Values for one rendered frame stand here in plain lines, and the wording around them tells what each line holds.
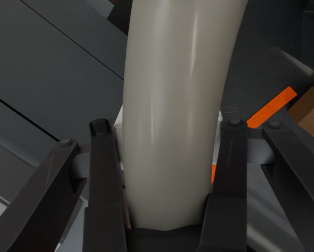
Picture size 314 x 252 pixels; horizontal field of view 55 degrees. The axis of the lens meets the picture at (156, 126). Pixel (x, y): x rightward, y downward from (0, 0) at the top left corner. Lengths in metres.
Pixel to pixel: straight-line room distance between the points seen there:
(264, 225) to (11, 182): 1.22
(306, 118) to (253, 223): 0.56
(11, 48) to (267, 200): 1.11
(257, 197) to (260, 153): 1.18
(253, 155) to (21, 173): 0.25
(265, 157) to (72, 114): 0.35
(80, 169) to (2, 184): 0.17
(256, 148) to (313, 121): 0.93
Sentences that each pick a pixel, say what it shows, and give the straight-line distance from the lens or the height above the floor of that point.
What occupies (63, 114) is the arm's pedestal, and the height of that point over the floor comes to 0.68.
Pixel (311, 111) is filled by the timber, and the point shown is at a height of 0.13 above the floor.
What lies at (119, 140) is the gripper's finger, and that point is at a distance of 0.17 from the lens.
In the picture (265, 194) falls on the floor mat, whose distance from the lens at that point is 1.34.
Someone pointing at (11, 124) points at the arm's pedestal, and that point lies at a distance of 0.39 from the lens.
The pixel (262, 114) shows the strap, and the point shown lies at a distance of 1.16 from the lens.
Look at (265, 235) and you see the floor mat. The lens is 1.47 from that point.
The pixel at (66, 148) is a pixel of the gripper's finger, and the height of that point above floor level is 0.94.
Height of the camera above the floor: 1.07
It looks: 66 degrees down
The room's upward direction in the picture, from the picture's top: 165 degrees counter-clockwise
